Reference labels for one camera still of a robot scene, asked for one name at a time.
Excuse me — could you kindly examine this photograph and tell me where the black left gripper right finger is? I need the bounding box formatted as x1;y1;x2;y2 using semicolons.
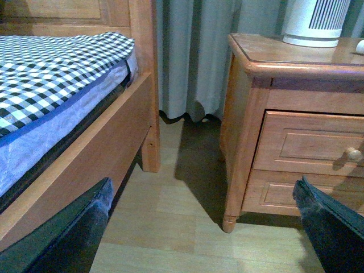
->
293;176;363;272

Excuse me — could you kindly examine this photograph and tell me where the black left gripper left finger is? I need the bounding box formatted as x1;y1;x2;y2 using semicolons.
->
1;178;114;272

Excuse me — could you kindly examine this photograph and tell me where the wooden drawer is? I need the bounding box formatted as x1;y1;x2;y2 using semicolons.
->
253;111;363;177
242;170;363;216

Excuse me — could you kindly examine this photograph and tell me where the white medicine bottle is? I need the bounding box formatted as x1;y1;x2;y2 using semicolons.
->
355;40;364;55

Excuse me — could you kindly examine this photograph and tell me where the blue white mattress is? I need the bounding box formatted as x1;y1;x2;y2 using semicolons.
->
1;52;138;196

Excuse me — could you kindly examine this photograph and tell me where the wooden nightstand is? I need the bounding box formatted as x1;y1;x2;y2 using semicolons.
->
220;34;363;233

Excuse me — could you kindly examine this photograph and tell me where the black white checkered sheet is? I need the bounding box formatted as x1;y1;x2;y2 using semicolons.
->
1;32;135;137

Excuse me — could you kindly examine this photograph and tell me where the white air purifier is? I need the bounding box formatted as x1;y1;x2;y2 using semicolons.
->
282;0;350;48

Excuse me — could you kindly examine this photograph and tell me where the grey curtain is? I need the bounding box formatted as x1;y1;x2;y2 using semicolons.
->
155;0;364;123

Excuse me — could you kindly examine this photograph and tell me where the wooden bed frame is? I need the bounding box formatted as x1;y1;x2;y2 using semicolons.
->
1;1;160;249

